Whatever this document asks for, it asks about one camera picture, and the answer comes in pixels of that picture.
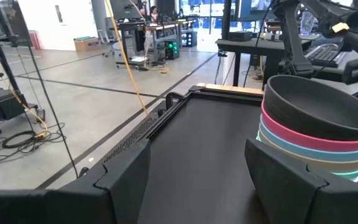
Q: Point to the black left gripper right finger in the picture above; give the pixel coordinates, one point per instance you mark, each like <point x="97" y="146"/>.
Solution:
<point x="287" y="193"/>

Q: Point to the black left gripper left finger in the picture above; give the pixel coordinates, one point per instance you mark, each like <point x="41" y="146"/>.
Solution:
<point x="117" y="193"/>

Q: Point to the beige ribbed bowl with label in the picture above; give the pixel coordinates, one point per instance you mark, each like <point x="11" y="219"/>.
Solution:
<point x="322" y="163"/>

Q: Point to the blue bowl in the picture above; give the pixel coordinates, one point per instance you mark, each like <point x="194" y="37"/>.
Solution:
<point x="306" y="151"/>

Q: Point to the pink bowl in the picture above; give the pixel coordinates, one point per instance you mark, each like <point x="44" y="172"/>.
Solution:
<point x="306" y="140"/>

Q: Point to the white ribbed bowl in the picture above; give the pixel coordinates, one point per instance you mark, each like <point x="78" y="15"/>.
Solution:
<point x="351" y="174"/>

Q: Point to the black bowl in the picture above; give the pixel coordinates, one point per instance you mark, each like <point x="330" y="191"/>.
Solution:
<point x="315" y="105"/>

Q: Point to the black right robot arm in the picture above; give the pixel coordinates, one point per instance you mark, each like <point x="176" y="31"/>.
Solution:
<point x="292" y="40"/>

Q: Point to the yellow tape tag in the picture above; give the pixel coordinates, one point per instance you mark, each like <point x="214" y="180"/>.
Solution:
<point x="340" y="27"/>

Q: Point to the black keyboard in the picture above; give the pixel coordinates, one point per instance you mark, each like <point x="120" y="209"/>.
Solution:
<point x="325" y="56"/>

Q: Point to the clear plastic cup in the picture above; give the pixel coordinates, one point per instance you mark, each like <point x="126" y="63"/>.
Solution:
<point x="308" y="25"/>

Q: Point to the black perforated computer case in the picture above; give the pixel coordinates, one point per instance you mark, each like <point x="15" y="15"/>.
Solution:
<point x="135" y="133"/>

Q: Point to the black background desk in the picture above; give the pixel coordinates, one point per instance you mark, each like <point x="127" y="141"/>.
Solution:
<point x="253" y="46"/>

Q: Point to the wooden table side board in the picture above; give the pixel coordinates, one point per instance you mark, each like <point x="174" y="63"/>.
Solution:
<point x="228" y="89"/>

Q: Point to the small black desk box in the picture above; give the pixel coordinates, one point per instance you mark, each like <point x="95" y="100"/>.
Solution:
<point x="239" y="36"/>

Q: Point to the cardboard box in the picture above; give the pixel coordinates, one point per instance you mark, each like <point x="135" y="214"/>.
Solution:
<point x="87" y="45"/>

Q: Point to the computer tower with green lights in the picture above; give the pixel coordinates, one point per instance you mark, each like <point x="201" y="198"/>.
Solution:
<point x="172" y="49"/>

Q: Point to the person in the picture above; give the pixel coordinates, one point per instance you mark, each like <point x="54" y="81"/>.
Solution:
<point x="153" y="14"/>

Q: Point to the black background monitor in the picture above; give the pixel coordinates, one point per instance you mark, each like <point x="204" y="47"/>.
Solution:
<point x="124" y="9"/>

